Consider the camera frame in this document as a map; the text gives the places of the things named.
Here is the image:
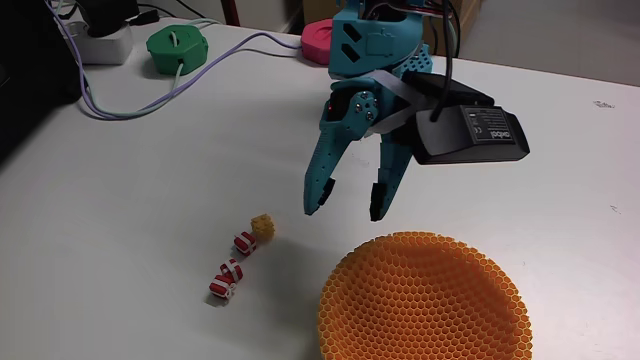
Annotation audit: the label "yellow studded cube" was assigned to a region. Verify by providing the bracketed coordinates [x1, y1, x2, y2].
[249, 213, 277, 243]

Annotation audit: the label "red white striped cube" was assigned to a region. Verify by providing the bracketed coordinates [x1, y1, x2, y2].
[233, 230, 258, 258]
[219, 258, 245, 283]
[208, 274, 236, 300]

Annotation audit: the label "yellow honeycomb basket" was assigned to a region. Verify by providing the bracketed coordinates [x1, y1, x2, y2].
[316, 230, 534, 360]

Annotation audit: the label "pink octagonal hub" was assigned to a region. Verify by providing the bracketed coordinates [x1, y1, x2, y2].
[300, 18, 335, 66]

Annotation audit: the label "red pole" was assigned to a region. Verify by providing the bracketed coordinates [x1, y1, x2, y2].
[219, 0, 242, 27]

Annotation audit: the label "green octagonal hub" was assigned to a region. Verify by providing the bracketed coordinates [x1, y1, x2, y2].
[145, 24, 210, 77]

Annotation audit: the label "white power strip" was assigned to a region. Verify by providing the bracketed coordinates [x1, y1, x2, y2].
[59, 19, 135, 66]

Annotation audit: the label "black power plug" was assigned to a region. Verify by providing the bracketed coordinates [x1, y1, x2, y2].
[74, 0, 141, 39]

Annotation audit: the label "large black box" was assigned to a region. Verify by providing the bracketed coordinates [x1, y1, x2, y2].
[0, 0, 84, 161]

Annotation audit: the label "grey strap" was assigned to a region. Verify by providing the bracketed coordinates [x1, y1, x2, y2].
[367, 69, 436, 136]

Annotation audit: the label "black camera cable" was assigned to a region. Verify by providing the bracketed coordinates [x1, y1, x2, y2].
[429, 0, 462, 124]

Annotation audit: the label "purple cable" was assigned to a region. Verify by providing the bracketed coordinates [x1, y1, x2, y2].
[43, 0, 304, 122]

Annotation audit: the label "thin black cable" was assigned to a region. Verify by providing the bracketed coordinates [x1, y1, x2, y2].
[128, 2, 207, 26]

